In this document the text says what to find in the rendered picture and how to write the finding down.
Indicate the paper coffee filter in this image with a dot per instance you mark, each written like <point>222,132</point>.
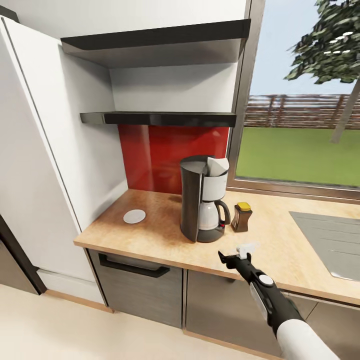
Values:
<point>215,167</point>

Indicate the bottle of coffee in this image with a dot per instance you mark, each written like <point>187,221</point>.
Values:
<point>242,213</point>

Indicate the coffee maker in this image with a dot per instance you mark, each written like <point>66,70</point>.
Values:
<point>201,200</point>

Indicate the dishwasher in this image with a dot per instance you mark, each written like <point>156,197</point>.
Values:
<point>142,288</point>

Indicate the fridge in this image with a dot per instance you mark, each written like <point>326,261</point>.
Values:
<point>57,174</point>

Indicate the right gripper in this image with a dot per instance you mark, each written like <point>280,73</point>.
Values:
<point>234,262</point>

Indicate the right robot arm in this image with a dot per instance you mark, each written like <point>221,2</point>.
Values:
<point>296,338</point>

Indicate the saucer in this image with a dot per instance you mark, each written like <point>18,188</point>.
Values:
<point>134,216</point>

